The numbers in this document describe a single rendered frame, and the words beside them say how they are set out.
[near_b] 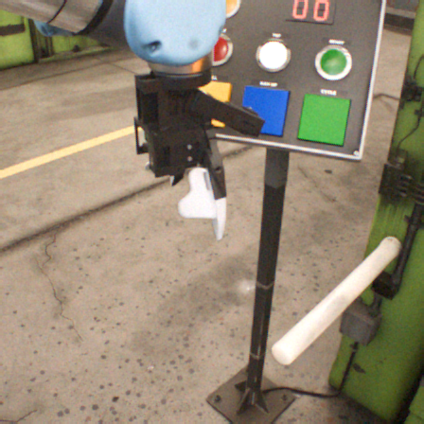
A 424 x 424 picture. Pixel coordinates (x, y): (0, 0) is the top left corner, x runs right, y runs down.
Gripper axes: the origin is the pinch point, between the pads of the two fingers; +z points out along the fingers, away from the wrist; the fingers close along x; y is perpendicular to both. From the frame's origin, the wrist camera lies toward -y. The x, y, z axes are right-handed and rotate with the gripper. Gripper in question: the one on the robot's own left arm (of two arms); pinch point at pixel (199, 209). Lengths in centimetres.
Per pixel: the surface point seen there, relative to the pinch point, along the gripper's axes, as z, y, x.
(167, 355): 93, -10, -50
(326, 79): -13.0, -26.5, -7.9
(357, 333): 58, -50, -7
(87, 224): 93, -5, -139
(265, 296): 44, -26, -19
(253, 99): -8.9, -16.4, -13.7
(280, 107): -8.3, -19.5, -10.1
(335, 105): -9.7, -26.1, -4.4
